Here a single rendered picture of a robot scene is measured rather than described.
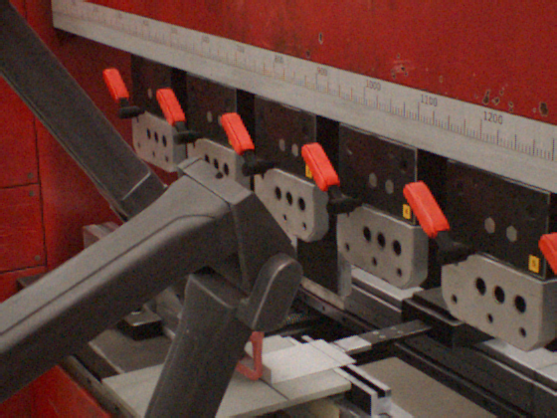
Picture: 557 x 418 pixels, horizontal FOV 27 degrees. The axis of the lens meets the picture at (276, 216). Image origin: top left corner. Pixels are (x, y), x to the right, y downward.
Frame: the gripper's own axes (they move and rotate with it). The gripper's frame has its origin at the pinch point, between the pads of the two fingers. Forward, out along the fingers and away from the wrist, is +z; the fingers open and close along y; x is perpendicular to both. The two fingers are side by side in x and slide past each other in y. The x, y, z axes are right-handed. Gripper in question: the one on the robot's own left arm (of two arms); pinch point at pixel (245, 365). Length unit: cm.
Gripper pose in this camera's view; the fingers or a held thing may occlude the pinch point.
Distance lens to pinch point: 152.4
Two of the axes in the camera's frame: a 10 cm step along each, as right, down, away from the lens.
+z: 4.2, 7.7, 4.8
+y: -5.0, -2.4, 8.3
